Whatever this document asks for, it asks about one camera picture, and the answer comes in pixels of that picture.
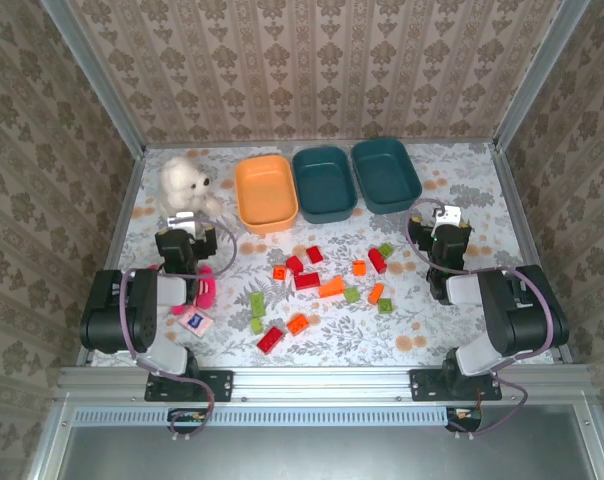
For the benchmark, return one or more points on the small green lego brick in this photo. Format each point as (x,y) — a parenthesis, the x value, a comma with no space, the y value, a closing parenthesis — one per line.
(352,295)
(256,325)
(386,250)
(385,305)

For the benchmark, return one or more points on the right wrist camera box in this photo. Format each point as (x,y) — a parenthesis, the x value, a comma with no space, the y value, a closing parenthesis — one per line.
(448,214)

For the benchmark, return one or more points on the small orange printed lego brick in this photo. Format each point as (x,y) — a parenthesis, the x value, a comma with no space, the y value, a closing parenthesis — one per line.
(280,272)

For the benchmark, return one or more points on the long orange lego brick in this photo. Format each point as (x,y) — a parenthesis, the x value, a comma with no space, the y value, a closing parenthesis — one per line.
(375,293)

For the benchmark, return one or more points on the pink striped plush toy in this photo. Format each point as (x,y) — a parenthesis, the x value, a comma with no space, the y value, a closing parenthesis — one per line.
(207,292)

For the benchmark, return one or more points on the long green lego brick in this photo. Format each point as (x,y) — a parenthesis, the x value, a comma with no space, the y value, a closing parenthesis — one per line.
(257,304)

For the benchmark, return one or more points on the pink tissue packet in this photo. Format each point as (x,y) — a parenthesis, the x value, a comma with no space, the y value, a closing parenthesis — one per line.
(196,321)

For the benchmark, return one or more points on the white teddy bear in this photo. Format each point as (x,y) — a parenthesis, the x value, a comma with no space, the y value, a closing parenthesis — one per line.
(182,185)

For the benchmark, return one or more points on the long red lego brick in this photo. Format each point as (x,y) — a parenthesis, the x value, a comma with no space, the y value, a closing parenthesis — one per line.
(377,260)
(270,340)
(307,280)

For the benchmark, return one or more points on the small red lego brick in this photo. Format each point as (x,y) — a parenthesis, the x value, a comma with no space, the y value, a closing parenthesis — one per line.
(314,254)
(294,264)

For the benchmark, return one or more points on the orange plastic container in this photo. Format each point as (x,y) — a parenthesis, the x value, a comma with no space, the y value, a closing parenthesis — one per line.
(264,192)

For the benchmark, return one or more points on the aluminium frame post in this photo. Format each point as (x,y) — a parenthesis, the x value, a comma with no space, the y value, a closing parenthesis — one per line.
(97,80)
(537,75)

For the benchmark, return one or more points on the aluminium frame rail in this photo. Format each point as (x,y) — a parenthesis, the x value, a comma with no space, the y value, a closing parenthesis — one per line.
(322,384)

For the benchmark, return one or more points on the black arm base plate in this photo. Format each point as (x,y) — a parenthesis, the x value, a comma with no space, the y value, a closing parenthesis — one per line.
(422,385)
(222,385)

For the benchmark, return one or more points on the orange sloped lego brick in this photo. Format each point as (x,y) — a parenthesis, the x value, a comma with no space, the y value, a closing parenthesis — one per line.
(332,288)

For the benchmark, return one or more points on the aluminium side rail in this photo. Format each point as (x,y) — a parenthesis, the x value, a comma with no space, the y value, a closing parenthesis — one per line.
(512,200)

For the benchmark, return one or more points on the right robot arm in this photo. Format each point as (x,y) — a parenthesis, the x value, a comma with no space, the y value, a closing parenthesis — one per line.
(522,315)

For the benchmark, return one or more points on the teal plastic container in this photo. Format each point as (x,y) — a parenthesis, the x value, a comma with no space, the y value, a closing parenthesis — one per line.
(384,175)
(324,182)

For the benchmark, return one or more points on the grey metal panel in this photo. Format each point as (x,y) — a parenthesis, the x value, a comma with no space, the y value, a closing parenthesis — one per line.
(307,455)

